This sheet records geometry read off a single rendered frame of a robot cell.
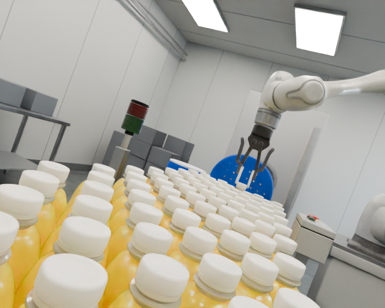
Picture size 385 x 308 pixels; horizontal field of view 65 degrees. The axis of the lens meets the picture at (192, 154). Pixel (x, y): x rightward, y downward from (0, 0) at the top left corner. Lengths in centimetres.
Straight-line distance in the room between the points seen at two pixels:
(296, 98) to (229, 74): 601
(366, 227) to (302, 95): 79
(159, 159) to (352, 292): 379
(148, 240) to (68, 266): 11
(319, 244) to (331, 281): 52
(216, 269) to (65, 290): 14
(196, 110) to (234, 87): 100
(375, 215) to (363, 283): 29
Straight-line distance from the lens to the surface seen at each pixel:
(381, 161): 654
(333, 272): 150
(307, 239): 100
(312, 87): 99
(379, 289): 154
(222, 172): 135
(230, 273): 28
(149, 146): 494
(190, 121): 695
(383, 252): 159
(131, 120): 98
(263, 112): 114
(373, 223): 155
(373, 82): 140
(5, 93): 347
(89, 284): 19
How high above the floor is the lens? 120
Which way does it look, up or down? 2 degrees down
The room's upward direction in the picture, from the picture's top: 21 degrees clockwise
